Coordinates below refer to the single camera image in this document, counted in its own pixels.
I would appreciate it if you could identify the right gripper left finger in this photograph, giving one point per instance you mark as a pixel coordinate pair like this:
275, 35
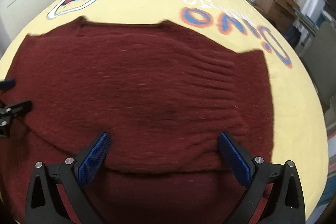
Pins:
44, 203

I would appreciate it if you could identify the yellow dinosaur print bedspread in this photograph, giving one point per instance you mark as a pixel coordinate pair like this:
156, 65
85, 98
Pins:
298, 127

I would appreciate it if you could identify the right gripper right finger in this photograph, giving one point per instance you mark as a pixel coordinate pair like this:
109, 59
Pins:
285, 203

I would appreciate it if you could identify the dark red knit sweater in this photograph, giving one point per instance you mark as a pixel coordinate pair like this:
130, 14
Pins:
163, 92

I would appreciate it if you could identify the grey green chair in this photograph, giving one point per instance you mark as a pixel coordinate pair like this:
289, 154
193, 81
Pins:
319, 60

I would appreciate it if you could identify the wooden desk cabinet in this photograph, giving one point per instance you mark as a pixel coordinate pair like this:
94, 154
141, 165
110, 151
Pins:
282, 12

